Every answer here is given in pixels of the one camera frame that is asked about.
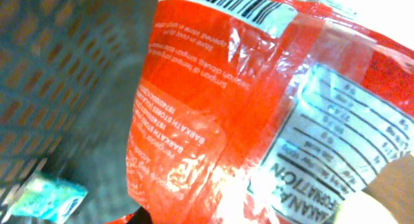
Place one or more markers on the red snack packet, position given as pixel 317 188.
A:
pixel 263 111

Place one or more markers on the grey plastic mesh basket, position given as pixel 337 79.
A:
pixel 69 73

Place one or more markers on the green tissue pack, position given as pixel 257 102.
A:
pixel 49 198

